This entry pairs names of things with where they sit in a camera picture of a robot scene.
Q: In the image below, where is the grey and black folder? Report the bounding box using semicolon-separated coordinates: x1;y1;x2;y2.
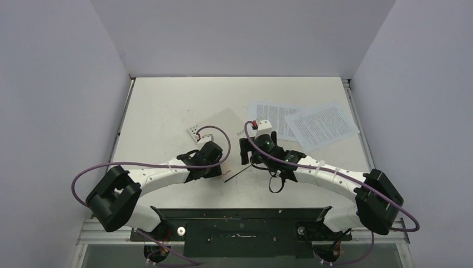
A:
188;108;252;182

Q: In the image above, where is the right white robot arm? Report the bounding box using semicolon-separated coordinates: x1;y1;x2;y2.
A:
239;132;404;240

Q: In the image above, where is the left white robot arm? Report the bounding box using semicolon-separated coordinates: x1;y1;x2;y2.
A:
85;141;223;241

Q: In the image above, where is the left printed paper sheet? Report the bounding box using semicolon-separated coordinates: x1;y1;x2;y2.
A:
247;101;305;142

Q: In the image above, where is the printed paper sheet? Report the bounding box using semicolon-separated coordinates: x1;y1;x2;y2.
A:
247;101;305;142
284;101;360;152

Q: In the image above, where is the right printed paper sheet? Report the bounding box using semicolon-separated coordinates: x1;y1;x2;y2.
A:
284;101;360;152

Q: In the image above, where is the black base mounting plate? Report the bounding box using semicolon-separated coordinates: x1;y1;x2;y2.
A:
153;208;351;259

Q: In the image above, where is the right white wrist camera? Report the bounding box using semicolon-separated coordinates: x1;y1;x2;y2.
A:
251;119;272;138

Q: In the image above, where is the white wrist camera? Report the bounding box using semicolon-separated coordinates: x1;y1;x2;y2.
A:
186;125;214;145
251;119;272;138

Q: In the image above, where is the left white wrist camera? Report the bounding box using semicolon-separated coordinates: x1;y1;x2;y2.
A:
186;125;214;145

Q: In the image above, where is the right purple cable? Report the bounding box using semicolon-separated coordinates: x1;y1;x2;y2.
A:
244;120;421;233

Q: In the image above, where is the purple cable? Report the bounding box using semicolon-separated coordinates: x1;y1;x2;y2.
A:
71;125;232;208
244;120;421;233

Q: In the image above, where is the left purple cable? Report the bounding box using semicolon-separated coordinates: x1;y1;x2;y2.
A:
71;125;232;208

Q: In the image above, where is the aluminium frame rail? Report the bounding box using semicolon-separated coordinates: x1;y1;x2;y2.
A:
71;219;414;267

